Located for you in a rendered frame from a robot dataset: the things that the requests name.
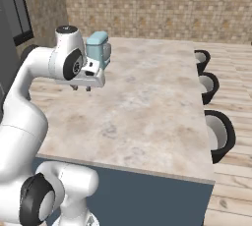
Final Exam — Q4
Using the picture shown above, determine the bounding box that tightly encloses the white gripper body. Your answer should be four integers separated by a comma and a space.
54, 70, 106, 88

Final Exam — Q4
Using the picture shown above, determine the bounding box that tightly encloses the light blue toaster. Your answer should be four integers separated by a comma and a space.
86, 30, 112, 71

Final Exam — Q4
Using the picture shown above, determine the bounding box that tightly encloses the dark grey fridge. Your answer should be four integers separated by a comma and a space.
0, 0, 35, 120

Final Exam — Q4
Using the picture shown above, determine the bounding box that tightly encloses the black round stool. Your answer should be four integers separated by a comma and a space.
198, 71, 221, 106
204, 109, 237, 165
193, 49, 212, 76

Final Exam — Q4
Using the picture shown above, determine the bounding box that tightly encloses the blue kitchen island cabinet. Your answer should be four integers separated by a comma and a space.
31, 156, 215, 226

